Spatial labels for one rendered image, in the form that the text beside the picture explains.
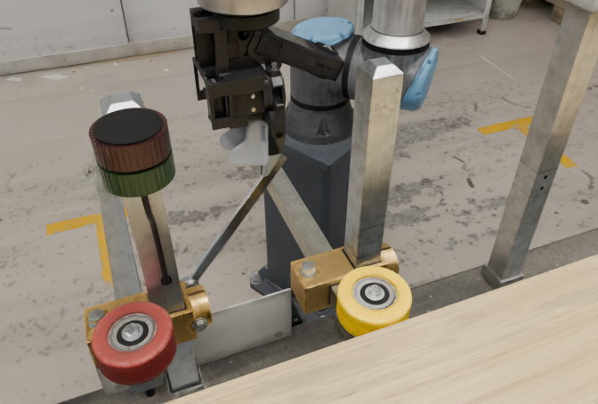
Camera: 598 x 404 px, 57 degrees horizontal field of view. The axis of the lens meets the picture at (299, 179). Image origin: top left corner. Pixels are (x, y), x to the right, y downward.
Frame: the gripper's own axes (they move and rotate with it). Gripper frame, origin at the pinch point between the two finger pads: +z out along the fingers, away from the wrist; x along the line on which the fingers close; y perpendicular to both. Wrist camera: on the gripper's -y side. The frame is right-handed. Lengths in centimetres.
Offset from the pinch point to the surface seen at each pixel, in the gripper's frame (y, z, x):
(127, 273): 19.0, 11.0, 0.8
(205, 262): 9.9, 10.0, 3.4
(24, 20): 48, 68, -257
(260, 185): 1.4, 2.5, 0.4
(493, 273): -33.6, 24.5, 7.9
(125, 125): 15.8, -16.3, 12.4
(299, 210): -5.8, 12.8, -4.7
